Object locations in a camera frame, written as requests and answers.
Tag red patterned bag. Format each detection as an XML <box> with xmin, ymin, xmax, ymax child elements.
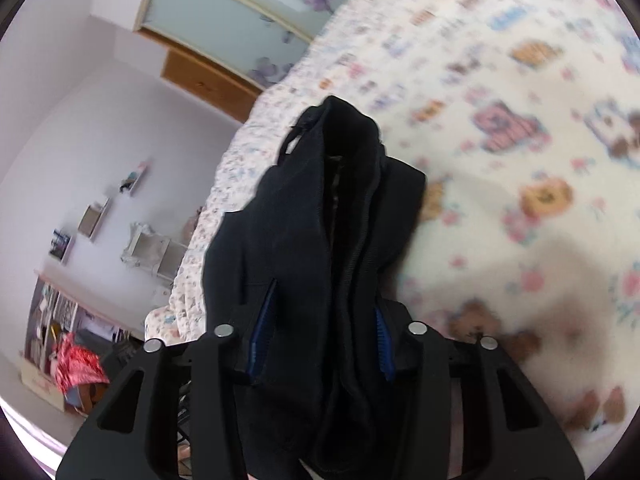
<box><xmin>52</xmin><ymin>332</ymin><xmax>109</xmax><ymax>396</ymax></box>

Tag white ornate dresser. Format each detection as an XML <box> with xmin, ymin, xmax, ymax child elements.
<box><xmin>120</xmin><ymin>222</ymin><xmax>189</xmax><ymax>289</ymax></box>

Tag black pants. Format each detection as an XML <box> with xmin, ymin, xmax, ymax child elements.
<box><xmin>202</xmin><ymin>95</ymin><xmax>453</xmax><ymax>480</ymax></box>

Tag cardboard box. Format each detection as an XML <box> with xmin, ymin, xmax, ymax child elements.
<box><xmin>20</xmin><ymin>354</ymin><xmax>66</xmax><ymax>402</ymax></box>

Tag wooden door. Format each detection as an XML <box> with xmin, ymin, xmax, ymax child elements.
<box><xmin>162</xmin><ymin>49</ymin><xmax>264</xmax><ymax>124</ymax></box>

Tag frosted glass sliding wardrobe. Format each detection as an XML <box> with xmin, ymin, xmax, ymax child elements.
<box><xmin>132</xmin><ymin>0</ymin><xmax>397</xmax><ymax>94</ymax></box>

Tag bear printed blanket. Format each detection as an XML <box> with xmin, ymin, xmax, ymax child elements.
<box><xmin>145</xmin><ymin>0</ymin><xmax>640</xmax><ymax>480</ymax></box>

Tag brown plush toy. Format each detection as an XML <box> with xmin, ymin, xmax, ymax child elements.
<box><xmin>181</xmin><ymin>205</ymin><xmax>207</xmax><ymax>244</ymax></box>

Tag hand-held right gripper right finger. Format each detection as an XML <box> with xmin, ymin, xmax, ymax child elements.
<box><xmin>374</xmin><ymin>301</ymin><xmax>585</xmax><ymax>480</ymax></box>

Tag white wall shelf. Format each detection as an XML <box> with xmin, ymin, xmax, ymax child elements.
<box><xmin>77</xmin><ymin>197</ymin><xmax>114</xmax><ymax>242</ymax></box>

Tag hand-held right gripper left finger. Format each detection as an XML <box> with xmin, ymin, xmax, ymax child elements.
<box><xmin>56</xmin><ymin>279</ymin><xmax>279</xmax><ymax>480</ymax></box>

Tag cluttered shelf with red bag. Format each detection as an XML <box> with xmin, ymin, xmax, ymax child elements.
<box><xmin>20</xmin><ymin>267</ymin><xmax>147</xmax><ymax>411</ymax></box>

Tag small wall picture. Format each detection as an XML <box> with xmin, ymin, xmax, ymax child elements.
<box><xmin>48</xmin><ymin>228</ymin><xmax>76</xmax><ymax>264</ymax></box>

